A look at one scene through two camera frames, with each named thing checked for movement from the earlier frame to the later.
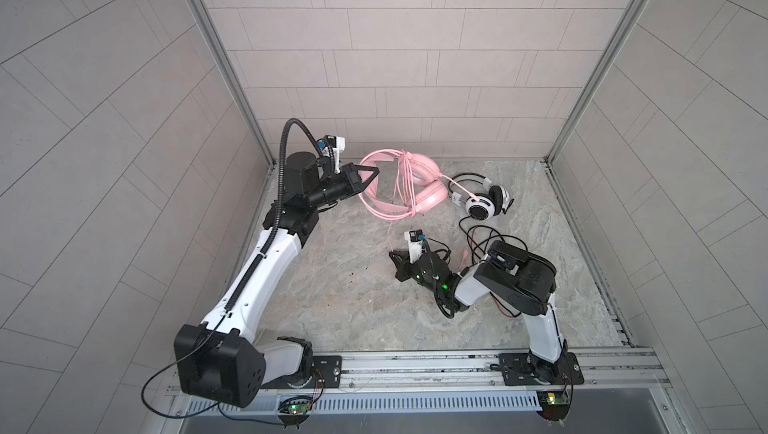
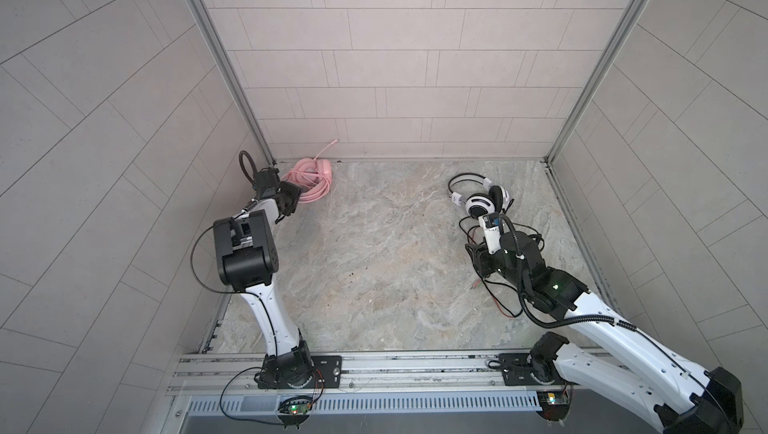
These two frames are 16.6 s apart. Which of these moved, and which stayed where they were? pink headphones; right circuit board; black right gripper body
Moved: pink headphones; black right gripper body
Stayed: right circuit board
